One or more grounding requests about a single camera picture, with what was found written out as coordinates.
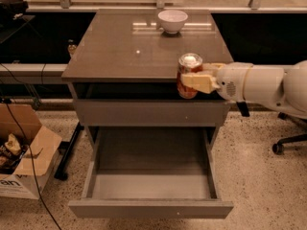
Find open cardboard box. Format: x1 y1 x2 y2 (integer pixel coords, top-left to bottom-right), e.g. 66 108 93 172
0 103 62 199

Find open grey middle drawer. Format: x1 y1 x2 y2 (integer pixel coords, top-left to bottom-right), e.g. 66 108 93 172
69 127 233 219

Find red coke can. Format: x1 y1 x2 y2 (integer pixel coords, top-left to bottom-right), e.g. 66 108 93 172
177 53 202 99

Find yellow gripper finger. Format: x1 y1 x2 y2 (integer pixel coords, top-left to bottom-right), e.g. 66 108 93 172
202 63 225 77
180 73 220 94

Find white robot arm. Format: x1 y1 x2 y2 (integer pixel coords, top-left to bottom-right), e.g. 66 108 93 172
180 60 307 119

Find grey drawer cabinet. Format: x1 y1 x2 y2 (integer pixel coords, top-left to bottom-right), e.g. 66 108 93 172
60 8 243 150

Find closed grey top drawer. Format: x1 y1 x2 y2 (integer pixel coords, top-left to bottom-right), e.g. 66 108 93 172
74 100 230 127

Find snack bag in box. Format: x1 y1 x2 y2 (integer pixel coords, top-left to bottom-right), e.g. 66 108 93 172
0 133 27 174

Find small bottle behind cabinet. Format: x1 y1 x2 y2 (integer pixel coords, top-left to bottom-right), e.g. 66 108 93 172
67 39 77 56

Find black bag on shelf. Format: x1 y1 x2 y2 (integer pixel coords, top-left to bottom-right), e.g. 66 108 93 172
0 0 29 27

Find black cable on floor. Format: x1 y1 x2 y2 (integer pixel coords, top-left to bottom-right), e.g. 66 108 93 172
0 96 63 230

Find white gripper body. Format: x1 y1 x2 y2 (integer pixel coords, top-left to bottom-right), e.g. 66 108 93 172
217 62 252 102

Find white ceramic bowl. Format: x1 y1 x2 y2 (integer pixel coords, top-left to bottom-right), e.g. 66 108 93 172
158 10 188 34

